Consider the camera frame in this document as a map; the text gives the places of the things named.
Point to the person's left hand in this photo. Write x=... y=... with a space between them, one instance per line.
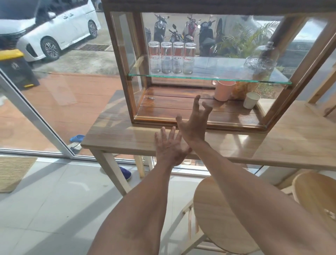
x=170 y=152

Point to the person's left middle finger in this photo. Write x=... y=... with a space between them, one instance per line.
x=172 y=134

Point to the person's left forearm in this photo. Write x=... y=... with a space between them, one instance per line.
x=141 y=210

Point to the glass shelf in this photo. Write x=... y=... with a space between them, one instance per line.
x=210 y=68

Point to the pink cup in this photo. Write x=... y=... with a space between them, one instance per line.
x=223 y=90

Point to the metal drain grate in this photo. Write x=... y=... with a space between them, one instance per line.
x=92 y=47

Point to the clear drinking glass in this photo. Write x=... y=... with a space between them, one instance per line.
x=166 y=57
x=189 y=58
x=178 y=57
x=154 y=57

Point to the white van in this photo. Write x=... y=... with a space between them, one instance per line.
x=63 y=23

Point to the person's left little finger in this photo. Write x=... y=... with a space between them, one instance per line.
x=158 y=139

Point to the person's left thumb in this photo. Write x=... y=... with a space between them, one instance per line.
x=187 y=153

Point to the woven doormat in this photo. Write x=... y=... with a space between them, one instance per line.
x=14 y=173

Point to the black bin with yellow lid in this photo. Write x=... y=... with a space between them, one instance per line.
x=15 y=68

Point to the person's right thumb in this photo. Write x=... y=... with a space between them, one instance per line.
x=181 y=123

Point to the grey slipper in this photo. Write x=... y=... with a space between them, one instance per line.
x=75 y=147

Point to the large clear glass jar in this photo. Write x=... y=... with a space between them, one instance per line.
x=259 y=61

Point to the wooden glass display cabinet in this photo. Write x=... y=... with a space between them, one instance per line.
x=170 y=105

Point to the white paper cup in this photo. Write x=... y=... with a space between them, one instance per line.
x=251 y=100

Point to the small dark scooter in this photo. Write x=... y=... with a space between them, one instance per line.
x=175 y=35

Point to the white sliding door frame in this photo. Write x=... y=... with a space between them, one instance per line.
x=34 y=115

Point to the dark wooden table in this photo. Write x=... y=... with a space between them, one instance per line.
x=120 y=134

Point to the clear jar of orange snacks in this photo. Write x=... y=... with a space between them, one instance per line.
x=244 y=90

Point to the blue slipper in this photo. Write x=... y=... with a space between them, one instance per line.
x=78 y=138

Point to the person's right forearm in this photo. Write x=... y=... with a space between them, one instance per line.
x=249 y=199

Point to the large black scooter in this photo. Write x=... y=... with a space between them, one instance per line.
x=207 y=36

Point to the round wooden stool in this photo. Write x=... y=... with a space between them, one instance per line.
x=315 y=194
x=217 y=218

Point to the red scooter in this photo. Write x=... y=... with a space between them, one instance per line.
x=191 y=29

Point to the dark blue shoe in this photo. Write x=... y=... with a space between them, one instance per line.
x=126 y=173

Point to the green palm plant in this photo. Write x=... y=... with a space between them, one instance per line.
x=244 y=36

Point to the person's right hand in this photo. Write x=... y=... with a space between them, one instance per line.
x=194 y=128

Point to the light wooden table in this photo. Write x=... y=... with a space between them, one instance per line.
x=296 y=136

